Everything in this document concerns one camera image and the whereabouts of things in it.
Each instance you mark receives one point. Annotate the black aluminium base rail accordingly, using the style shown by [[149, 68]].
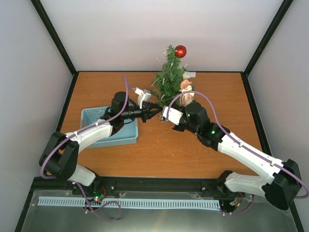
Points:
[[157, 187]]

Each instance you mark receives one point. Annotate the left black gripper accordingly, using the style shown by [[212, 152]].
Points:
[[146, 110]]

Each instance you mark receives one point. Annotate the snowman ornament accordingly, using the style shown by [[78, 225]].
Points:
[[187, 97]]

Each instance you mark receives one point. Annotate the clear angel ornament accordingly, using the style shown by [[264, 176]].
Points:
[[188, 75]]

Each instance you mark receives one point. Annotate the red ball ornament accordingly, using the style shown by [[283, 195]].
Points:
[[180, 51]]

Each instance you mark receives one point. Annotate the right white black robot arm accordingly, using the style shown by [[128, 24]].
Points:
[[211, 135]]

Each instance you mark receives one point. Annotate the blue plastic basket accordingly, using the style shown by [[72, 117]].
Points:
[[126, 135]]

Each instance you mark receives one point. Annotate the small green christmas tree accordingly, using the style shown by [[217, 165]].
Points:
[[169, 79]]

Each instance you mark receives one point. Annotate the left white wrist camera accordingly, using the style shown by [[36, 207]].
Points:
[[143, 95]]

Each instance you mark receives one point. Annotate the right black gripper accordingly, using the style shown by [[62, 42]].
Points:
[[175, 128]]

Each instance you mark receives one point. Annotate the light blue cable duct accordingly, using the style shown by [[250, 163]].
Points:
[[131, 203]]

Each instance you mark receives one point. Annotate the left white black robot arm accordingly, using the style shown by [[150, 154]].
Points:
[[59, 158]]

